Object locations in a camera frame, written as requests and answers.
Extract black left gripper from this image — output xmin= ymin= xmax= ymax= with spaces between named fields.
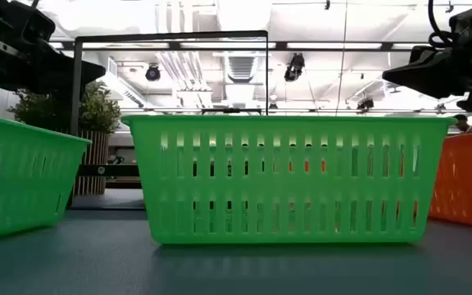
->
xmin=0 ymin=0 xmax=107 ymax=100

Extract orange slotted plastic basket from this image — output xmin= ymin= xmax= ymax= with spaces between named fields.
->
xmin=428 ymin=133 xmax=472 ymax=228

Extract green slotted plastic basket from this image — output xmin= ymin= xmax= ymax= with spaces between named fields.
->
xmin=0 ymin=111 xmax=93 ymax=243
xmin=120 ymin=114 xmax=458 ymax=246

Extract green plant in striped pot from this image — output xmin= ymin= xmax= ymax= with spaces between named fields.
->
xmin=7 ymin=80 xmax=122 ymax=197

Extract person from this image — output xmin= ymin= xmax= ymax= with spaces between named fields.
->
xmin=452 ymin=113 xmax=472 ymax=134

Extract ceiling ventilation grille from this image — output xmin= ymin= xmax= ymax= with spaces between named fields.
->
xmin=224 ymin=55 xmax=260 ymax=83

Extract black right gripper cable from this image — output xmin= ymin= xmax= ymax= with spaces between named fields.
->
xmin=427 ymin=0 xmax=454 ymax=49

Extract wooden shelf with black frame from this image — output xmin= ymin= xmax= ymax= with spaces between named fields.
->
xmin=70 ymin=30 xmax=270 ymax=211

